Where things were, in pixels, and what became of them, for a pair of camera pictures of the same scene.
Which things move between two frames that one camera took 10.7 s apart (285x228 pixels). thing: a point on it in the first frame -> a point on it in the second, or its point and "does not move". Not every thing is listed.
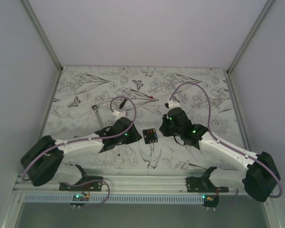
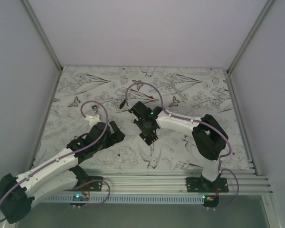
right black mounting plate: [203, 184] does not move
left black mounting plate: [92, 186] does not move
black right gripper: [164, 128] -> [146, 131]
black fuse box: [150, 136] does not move
